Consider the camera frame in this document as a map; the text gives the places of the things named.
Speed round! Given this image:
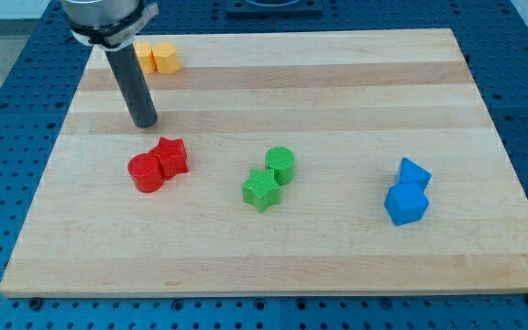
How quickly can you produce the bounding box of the green star block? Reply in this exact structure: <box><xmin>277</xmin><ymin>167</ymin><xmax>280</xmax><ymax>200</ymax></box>
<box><xmin>241</xmin><ymin>168</ymin><xmax>281</xmax><ymax>213</ymax></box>

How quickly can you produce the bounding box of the light wooden board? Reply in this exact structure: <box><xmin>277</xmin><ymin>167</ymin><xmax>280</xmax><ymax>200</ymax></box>
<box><xmin>0</xmin><ymin>28</ymin><xmax>528</xmax><ymax>298</ymax></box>

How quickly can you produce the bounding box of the green cylinder block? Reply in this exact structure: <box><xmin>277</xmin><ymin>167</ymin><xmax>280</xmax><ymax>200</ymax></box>
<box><xmin>265</xmin><ymin>146</ymin><xmax>295</xmax><ymax>185</ymax></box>

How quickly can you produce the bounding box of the blue triangle block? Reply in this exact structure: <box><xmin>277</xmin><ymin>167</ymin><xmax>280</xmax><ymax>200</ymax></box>
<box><xmin>395</xmin><ymin>158</ymin><xmax>432</xmax><ymax>191</ymax></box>

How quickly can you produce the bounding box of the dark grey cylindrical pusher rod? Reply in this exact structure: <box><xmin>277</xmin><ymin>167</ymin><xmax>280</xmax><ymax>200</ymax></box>
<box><xmin>105</xmin><ymin>44</ymin><xmax>158</xmax><ymax>128</ymax></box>

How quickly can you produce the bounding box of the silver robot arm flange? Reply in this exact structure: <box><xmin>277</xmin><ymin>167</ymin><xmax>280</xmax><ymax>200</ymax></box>
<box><xmin>60</xmin><ymin>0</ymin><xmax>159</xmax><ymax>51</ymax></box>

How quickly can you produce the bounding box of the red cylinder block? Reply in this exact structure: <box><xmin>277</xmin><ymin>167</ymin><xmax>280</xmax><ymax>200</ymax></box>
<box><xmin>127</xmin><ymin>153</ymin><xmax>164</xmax><ymax>193</ymax></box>

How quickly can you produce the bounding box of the yellow pentagon block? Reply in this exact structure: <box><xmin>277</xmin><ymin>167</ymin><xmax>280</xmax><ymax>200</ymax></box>
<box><xmin>134</xmin><ymin>42</ymin><xmax>157</xmax><ymax>74</ymax></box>

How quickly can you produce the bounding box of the blue cube block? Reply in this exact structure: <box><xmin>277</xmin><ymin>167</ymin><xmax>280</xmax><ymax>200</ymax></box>
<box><xmin>384</xmin><ymin>182</ymin><xmax>430</xmax><ymax>226</ymax></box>

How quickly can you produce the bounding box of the yellow hexagon block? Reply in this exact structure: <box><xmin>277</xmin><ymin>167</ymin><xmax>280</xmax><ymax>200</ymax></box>
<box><xmin>152</xmin><ymin>42</ymin><xmax>181</xmax><ymax>74</ymax></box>

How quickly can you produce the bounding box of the red star block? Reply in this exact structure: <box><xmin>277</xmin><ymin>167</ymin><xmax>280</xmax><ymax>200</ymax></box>
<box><xmin>149</xmin><ymin>137</ymin><xmax>189</xmax><ymax>180</ymax></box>

